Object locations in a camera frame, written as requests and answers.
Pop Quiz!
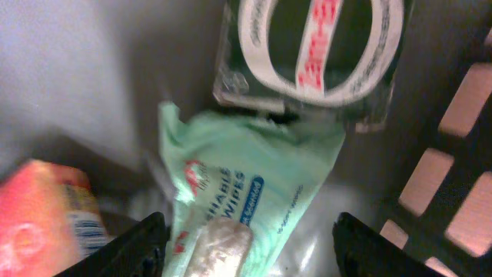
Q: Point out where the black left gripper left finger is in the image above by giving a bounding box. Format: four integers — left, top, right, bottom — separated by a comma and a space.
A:
56, 212, 169, 277

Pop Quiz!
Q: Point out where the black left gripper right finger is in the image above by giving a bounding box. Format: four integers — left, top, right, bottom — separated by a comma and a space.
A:
332, 212, 444, 277

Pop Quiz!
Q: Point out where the orange snack packet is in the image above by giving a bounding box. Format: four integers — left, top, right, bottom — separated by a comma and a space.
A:
1, 159, 109, 276

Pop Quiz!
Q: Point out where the green wipes pack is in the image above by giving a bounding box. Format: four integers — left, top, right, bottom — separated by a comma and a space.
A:
159, 102, 345, 276

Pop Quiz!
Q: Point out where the grey plastic mesh basket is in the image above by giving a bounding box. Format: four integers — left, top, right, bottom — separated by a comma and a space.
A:
1, 1, 491, 276

